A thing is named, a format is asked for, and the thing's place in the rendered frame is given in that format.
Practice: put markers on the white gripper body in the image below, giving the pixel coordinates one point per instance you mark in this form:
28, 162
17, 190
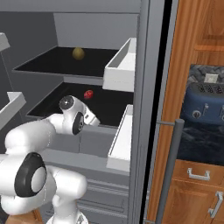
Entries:
94, 119

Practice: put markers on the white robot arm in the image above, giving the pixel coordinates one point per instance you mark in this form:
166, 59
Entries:
29, 137

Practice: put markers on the black fridge rack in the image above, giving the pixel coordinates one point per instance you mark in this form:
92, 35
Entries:
112, 108
52, 64

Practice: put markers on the grey fridge drawer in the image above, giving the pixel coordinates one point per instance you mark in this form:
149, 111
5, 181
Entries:
97, 141
68, 143

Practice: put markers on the white fridge door bin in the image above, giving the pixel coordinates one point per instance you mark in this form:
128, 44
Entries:
3, 40
121, 143
121, 67

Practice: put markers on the grey fridge door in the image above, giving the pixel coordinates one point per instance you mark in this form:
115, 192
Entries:
143, 87

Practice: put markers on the yellow-brown round fruit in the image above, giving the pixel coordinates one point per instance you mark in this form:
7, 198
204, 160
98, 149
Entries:
78, 54

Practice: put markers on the grey fridge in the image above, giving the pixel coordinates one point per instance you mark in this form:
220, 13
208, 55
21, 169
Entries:
96, 29

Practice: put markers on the wooden cupboard door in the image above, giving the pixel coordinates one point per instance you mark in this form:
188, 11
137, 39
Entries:
186, 204

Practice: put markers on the red round food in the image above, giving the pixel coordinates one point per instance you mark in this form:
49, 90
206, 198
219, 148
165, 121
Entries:
88, 94

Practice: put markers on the wooden drawer front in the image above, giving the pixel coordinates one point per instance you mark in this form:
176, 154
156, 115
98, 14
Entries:
180, 172

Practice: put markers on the wooden cabinet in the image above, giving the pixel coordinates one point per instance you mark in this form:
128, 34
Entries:
178, 58

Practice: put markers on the blue toaster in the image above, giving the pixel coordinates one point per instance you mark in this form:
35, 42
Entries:
204, 105

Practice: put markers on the white wall socket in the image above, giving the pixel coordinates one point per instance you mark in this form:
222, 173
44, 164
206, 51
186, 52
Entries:
211, 78

